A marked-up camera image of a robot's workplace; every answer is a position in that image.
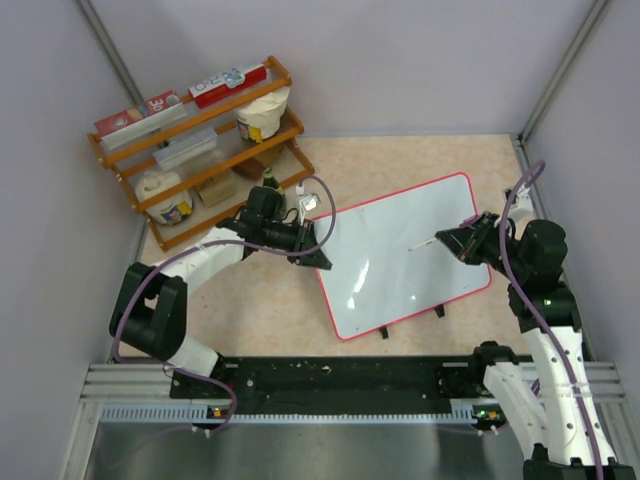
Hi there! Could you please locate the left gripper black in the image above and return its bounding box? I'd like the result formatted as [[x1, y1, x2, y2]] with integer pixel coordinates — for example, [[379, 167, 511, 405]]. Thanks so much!
[[262, 218, 331, 271]]

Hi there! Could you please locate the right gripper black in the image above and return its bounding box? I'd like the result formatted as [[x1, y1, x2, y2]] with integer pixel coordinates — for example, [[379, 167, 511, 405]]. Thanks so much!
[[437, 210, 529, 281]]

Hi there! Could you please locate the marker pen with magenta cap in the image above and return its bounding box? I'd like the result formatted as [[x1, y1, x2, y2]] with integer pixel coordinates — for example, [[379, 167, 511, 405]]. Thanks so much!
[[408, 237, 437, 252]]

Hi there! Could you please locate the whiteboard with pink frame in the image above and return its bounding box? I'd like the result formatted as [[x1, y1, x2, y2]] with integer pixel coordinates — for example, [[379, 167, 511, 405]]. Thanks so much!
[[314, 172, 492, 341]]

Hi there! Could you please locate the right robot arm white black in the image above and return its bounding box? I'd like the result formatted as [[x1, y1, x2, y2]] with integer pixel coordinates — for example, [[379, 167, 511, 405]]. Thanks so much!
[[435, 212, 636, 479]]

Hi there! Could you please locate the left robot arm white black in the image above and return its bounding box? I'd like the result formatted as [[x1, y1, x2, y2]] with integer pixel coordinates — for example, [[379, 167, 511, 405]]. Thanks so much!
[[109, 185, 332, 397]]

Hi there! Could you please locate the whiteboard stand foot right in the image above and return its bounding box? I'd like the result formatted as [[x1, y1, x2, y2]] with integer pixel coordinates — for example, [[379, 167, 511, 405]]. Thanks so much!
[[434, 304, 445, 318]]

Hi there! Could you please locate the green glass bottle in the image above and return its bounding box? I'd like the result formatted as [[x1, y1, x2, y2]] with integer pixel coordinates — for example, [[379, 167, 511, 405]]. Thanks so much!
[[262, 167, 285, 197]]

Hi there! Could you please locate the brown cardboard packet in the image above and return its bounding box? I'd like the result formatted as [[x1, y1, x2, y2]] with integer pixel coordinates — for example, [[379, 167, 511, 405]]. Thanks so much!
[[195, 172, 237, 208]]

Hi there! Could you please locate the white paper bag upper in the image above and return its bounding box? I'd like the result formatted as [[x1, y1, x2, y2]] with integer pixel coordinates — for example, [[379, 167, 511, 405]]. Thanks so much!
[[235, 87, 290, 143]]

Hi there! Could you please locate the orange wooden shelf rack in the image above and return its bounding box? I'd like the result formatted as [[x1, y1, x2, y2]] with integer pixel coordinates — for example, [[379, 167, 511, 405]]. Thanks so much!
[[88, 56, 314, 251]]

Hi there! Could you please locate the clear plastic box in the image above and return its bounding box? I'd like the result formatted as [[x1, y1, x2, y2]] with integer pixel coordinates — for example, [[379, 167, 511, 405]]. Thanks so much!
[[153, 127, 218, 171]]

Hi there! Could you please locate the red white long box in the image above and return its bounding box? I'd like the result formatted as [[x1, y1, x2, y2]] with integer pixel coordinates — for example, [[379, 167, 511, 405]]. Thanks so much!
[[188, 63, 267, 109]]

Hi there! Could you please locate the red silver foil box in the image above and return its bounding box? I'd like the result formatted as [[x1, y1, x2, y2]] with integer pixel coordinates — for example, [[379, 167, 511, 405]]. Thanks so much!
[[94, 90, 188, 150]]

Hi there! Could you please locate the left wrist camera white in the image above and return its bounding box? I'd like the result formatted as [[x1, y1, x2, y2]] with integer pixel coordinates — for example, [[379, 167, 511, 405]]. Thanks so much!
[[295, 184, 321, 222]]

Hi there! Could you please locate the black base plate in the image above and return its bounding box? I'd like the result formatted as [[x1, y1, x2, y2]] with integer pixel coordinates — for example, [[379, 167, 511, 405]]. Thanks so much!
[[169, 355, 501, 415]]

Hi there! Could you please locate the grey cable duct rail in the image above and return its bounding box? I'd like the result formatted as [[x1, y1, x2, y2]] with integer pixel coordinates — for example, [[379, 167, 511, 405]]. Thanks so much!
[[100, 403, 478, 425]]

